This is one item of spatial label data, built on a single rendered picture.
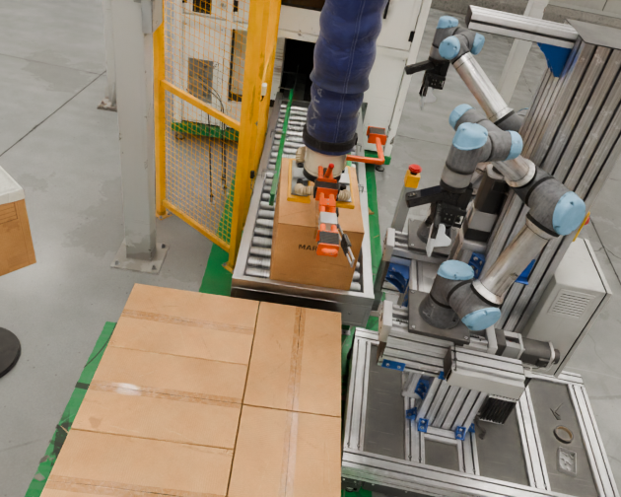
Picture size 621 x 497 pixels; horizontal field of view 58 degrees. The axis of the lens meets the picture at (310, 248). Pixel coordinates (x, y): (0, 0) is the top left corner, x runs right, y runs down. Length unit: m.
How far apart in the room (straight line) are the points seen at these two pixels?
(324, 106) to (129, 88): 1.24
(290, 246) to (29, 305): 1.63
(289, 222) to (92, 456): 1.22
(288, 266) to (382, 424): 0.87
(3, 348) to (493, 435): 2.49
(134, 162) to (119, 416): 1.55
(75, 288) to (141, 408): 1.45
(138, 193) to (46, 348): 0.98
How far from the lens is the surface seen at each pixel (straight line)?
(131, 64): 3.08
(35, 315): 3.49
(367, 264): 2.97
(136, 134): 3.24
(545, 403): 3.25
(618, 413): 3.77
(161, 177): 3.96
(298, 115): 4.55
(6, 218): 2.65
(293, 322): 2.64
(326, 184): 2.25
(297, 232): 2.56
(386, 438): 2.76
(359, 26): 2.13
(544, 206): 1.81
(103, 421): 2.29
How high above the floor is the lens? 2.42
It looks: 38 degrees down
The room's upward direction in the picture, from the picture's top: 11 degrees clockwise
